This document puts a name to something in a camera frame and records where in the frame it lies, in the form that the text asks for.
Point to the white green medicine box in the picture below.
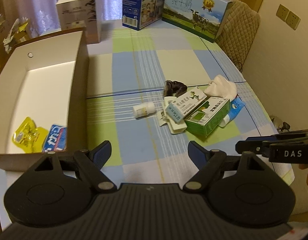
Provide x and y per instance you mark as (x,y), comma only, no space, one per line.
(191,100)

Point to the white sock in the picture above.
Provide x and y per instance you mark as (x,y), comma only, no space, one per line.
(224,87)

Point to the large green medicine box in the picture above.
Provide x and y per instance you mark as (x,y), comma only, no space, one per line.
(206,120)

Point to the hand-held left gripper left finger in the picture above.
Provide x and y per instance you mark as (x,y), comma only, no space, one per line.
(104,151)

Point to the checked tablecloth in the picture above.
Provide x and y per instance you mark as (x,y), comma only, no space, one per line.
(134,67)

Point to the dark brown furry scrunchie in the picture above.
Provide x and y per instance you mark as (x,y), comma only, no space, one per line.
(174,86)

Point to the white pill bottle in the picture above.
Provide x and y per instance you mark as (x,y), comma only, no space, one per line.
(144,110)

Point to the pink lace curtain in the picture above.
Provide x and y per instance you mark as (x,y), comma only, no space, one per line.
(38,0)

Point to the dark blue carton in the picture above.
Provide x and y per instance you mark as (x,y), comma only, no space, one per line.
(131,5)

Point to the blue white tube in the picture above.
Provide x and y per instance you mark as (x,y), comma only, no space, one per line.
(236,107)

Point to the beige wall socket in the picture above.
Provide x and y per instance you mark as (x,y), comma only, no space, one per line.
(283,12)
(293,20)

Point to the white humidifier box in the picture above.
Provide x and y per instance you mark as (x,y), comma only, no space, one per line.
(76,12)

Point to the grey metal object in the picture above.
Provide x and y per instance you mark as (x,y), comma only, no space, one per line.
(279,123)

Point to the small white blue box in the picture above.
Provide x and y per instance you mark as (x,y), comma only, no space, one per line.
(174,112)

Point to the milk carton with cow print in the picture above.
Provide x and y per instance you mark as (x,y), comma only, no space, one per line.
(184,7)

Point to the brown cardboard box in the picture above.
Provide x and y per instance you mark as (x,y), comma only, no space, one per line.
(1,40)

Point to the blue snack packet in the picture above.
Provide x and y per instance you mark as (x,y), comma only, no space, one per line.
(56,137)

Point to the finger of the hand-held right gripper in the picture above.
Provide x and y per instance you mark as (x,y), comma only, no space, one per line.
(249,147)
(259,138)

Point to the chair with quilted cover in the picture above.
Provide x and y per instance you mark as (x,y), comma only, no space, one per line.
(239,30)

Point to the yellow snack packet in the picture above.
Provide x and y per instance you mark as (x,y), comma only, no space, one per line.
(26,135)

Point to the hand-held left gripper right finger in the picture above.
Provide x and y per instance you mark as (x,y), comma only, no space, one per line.
(195,152)

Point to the white hair claw clip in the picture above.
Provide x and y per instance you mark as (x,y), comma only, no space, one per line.
(177,128)

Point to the white cardboard box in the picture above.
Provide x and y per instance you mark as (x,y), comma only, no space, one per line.
(43,87)

